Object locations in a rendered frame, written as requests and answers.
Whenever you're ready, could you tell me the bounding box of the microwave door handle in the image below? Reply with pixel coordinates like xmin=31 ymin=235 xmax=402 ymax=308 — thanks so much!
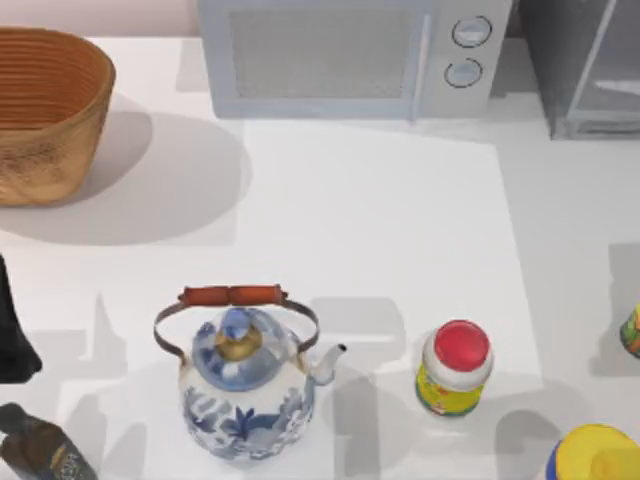
xmin=409 ymin=13 xmax=431 ymax=124

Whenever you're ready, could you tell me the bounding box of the dark brown bottle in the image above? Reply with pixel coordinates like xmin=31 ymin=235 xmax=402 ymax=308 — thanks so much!
xmin=0 ymin=402 xmax=99 ymax=480

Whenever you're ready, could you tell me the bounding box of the round microwave knob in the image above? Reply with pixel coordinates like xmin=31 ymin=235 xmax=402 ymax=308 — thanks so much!
xmin=443 ymin=56 xmax=484 ymax=90
xmin=451 ymin=14 xmax=493 ymax=48

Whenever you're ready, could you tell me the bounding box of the brown woven basket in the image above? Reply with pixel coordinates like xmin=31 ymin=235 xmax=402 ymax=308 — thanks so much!
xmin=0 ymin=27 xmax=117 ymax=207

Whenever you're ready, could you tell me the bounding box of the blue and white teapot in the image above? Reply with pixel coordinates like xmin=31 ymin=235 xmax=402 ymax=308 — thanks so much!
xmin=152 ymin=283 xmax=348 ymax=463

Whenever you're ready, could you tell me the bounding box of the red-lidded yellow jar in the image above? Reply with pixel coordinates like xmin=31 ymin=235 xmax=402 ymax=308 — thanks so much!
xmin=414 ymin=319 xmax=495 ymax=419

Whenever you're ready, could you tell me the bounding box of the pale microwave oven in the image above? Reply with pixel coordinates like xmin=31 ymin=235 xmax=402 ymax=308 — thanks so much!
xmin=195 ymin=0 xmax=514 ymax=125

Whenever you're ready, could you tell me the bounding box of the yellow and blue container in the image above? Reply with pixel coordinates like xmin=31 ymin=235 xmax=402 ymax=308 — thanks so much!
xmin=545 ymin=423 xmax=640 ymax=480

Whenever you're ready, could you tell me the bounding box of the green and orange can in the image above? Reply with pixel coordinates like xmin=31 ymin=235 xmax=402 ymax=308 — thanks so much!
xmin=618 ymin=302 xmax=640 ymax=359

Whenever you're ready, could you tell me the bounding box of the grey cabinet with dark inside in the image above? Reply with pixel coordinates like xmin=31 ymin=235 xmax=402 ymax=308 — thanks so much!
xmin=519 ymin=0 xmax=640 ymax=141

